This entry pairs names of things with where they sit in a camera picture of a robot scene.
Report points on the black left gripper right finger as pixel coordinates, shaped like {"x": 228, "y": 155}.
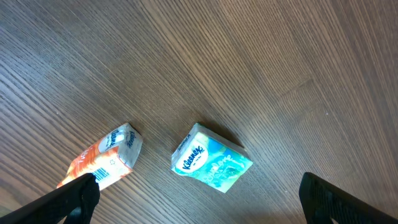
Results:
{"x": 323, "y": 202}

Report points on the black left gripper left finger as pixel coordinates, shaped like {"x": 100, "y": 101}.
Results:
{"x": 74, "y": 202}

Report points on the orange white small box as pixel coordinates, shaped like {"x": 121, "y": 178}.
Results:
{"x": 109, "y": 159}

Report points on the teal white small box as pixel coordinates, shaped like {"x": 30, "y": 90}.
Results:
{"x": 210, "y": 158}

